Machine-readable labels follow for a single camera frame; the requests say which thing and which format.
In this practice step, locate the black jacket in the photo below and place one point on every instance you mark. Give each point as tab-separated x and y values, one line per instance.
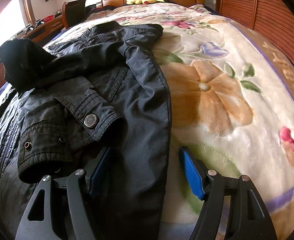
126	100

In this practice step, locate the floral blanket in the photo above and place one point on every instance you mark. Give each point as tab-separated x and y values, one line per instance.
224	80

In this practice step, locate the window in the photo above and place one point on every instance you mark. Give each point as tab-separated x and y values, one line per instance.
1	20

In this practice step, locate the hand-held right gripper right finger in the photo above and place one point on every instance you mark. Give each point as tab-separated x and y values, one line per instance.
190	172

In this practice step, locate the long wooden desk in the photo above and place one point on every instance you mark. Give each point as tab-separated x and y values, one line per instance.
49	27

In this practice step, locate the wooden slatted wardrobe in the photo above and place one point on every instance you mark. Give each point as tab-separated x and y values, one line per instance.
269	10

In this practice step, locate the dark wooden chair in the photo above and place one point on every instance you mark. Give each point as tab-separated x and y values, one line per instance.
73	12

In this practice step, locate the red basket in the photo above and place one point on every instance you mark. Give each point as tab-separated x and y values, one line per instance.
48	18

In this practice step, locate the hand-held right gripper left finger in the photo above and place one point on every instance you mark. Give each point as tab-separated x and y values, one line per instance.
99	173

